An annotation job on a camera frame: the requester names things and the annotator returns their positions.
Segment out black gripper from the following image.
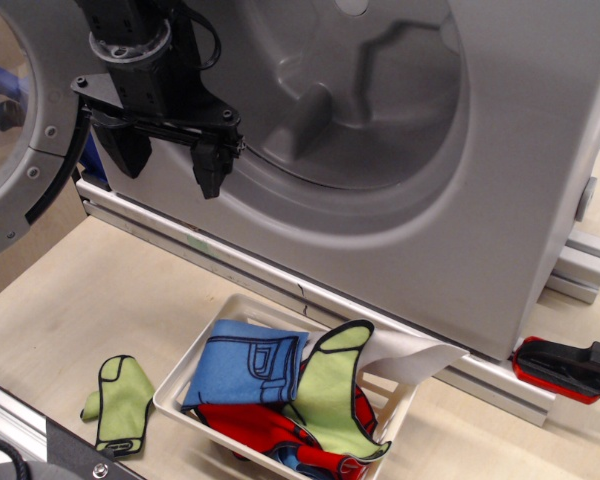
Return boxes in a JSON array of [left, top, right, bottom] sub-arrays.
[[71, 47, 243, 199]]

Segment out blue felt jeans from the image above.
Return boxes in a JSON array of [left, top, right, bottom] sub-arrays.
[[182, 319, 308, 410]]

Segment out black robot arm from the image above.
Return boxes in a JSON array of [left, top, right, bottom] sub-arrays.
[[72, 1, 244, 199]]

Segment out grey toy washing machine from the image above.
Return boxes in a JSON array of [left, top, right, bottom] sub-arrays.
[[103, 1, 600, 360]]

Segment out grey round washer door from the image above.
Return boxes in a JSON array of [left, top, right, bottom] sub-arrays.
[[0, 1, 96, 254]]

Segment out green felt sock on table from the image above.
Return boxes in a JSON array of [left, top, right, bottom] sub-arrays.
[[80, 355, 154, 458]]

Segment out red felt shirt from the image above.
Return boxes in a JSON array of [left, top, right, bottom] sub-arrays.
[[189, 387, 377, 479]]

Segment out green felt sock in basket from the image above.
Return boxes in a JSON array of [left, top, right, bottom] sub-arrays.
[[283, 320, 391, 462]]

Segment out white felt cloth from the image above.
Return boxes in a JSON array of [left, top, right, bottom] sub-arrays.
[[304, 327, 471, 387]]

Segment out blue felt cloth in basket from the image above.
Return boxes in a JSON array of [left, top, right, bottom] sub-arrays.
[[271, 445, 324, 480]]

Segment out red black clamp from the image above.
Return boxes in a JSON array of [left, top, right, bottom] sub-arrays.
[[512, 337, 600, 405]]

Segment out aluminium table edge rail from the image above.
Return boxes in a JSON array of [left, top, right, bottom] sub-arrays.
[[0, 387, 47, 462]]

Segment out black mount plate with cable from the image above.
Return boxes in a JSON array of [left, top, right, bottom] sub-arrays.
[[0, 422, 141, 479]]

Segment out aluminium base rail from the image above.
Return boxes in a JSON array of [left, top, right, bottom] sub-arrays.
[[77, 180, 600, 426]]

